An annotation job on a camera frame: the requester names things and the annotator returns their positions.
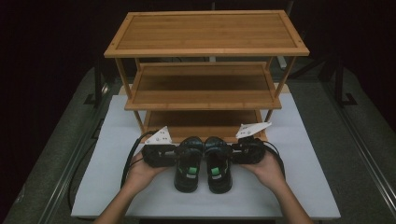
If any tan board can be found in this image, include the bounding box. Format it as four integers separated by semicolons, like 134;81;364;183
119;82;291;96

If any aluminium table rail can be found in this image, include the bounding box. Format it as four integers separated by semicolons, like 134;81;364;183
321;82;396;204
37;83;111;224

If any black metal stand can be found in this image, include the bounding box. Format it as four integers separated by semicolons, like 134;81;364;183
333;55;359;109
83;58;109;109

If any person's right hand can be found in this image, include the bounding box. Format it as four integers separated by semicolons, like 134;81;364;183
239;150;286;191

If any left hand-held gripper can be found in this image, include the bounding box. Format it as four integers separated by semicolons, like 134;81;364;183
141;125;178;169

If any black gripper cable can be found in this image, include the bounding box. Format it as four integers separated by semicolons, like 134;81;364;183
120;130;157;189
262;140;286;180

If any white board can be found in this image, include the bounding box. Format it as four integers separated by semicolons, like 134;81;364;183
70;92;341;218

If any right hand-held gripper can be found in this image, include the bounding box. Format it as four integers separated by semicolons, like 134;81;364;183
231;121;273;165

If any person's left hand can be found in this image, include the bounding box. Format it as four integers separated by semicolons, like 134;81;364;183
125;151;171;196

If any black cable on table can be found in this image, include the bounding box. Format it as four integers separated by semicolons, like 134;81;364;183
67;139;98;213

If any three-tier wooden shelf rack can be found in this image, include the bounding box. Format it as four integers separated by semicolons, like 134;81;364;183
103;9;311;145

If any black sandal with green strap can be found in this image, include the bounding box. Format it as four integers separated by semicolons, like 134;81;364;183
173;135;205;194
204;135;234;195

